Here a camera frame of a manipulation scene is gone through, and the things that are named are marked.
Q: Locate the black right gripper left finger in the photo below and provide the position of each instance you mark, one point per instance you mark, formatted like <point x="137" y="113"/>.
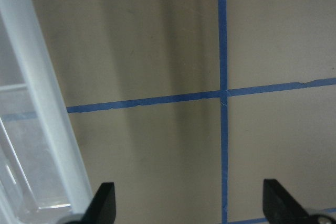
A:
<point x="102" y="208"/>

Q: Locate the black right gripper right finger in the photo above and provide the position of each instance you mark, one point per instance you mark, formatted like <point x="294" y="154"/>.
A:
<point x="280" y="207"/>

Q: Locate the clear plastic box lid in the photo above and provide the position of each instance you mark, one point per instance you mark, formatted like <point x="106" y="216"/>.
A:
<point x="43" y="178"/>

